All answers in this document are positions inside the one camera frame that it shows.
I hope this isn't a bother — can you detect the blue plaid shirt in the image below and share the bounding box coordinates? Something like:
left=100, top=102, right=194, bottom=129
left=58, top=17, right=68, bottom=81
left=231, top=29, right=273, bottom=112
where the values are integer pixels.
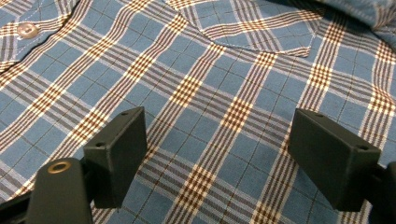
left=0, top=0, right=396, bottom=224

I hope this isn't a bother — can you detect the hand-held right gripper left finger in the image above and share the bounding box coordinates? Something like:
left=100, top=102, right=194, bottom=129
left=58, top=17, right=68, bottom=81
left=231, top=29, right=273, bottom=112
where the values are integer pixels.
left=82, top=105, right=149, bottom=210

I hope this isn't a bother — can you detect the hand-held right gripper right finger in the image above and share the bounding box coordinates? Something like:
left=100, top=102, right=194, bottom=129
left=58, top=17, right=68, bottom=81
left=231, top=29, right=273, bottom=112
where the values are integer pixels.
left=287, top=107, right=383, bottom=213

